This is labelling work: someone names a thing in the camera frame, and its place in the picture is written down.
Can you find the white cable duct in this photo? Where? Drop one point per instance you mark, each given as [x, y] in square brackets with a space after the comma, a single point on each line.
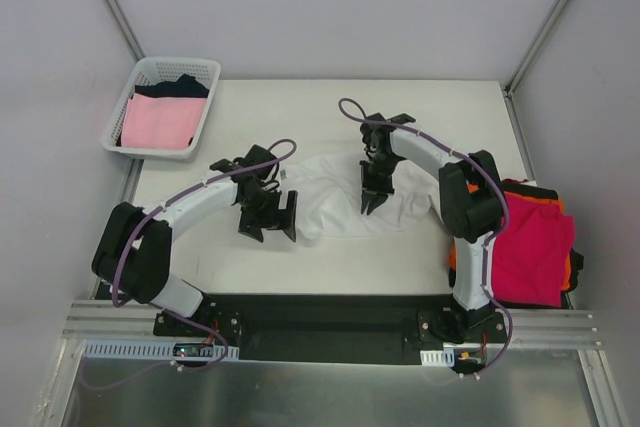
[160, 351]
[438, 358]

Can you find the magenta t shirt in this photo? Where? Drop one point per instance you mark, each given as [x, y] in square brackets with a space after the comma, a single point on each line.
[535, 252]

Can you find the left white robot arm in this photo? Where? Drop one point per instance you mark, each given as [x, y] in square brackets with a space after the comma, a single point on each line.
[134, 253]

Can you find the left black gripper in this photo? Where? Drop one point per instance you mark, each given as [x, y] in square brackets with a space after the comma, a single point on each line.
[270, 217]

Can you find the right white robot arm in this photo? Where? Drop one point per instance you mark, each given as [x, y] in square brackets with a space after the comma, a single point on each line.
[472, 207]

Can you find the black t shirt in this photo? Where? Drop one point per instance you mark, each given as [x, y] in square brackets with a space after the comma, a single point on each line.
[535, 192]

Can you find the left white cable duct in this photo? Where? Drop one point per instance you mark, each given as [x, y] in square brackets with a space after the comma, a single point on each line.
[160, 351]

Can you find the right white cable duct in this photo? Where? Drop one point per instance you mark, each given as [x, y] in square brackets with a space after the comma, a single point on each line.
[438, 358]

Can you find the pink t shirt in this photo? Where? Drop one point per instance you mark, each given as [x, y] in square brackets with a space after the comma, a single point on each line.
[161, 123]

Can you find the white plastic laundry basket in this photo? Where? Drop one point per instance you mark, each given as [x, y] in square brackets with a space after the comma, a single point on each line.
[150, 71]

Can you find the right aluminium frame post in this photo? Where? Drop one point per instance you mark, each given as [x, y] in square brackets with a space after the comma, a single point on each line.
[542, 34]

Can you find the aluminium rail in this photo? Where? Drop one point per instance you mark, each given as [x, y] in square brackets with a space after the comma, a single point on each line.
[537, 329]

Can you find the white t shirt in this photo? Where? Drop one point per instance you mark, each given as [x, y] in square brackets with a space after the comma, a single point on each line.
[329, 198]

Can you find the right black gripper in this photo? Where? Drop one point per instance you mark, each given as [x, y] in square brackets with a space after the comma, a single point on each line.
[376, 185]

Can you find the navy t shirt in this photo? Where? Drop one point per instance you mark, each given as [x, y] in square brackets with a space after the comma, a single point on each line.
[186, 86]

